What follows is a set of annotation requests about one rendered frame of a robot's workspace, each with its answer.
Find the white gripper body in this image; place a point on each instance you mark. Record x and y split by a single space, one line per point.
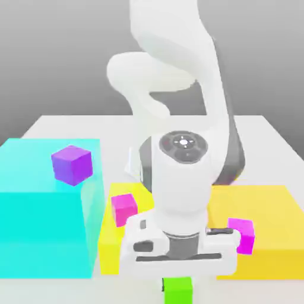
180 266

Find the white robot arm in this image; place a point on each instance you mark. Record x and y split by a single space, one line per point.
180 185

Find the small green cube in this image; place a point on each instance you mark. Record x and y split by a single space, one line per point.
178 291

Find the small magenta cube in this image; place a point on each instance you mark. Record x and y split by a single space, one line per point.
245 235

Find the small pink cube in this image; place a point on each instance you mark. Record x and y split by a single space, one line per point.
123 209

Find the small purple cube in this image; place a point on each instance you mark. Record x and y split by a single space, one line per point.
71 166

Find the large yellow box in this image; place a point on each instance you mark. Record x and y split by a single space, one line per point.
108 249

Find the large orange box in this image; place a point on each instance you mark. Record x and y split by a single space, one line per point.
273 213

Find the large cyan box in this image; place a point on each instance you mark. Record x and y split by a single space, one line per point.
35 225

